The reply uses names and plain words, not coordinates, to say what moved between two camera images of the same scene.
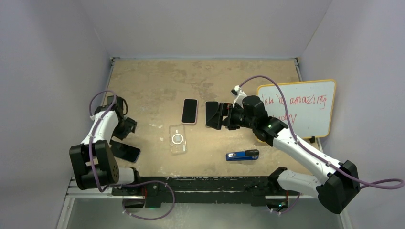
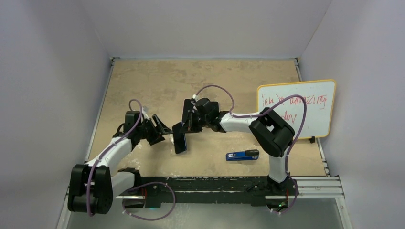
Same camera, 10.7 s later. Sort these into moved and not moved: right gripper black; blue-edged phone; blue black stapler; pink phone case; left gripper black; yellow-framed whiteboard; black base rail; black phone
Moved: blue-edged phone; right gripper black; left gripper black
Not moved: pink phone case; black phone; blue black stapler; yellow-framed whiteboard; black base rail
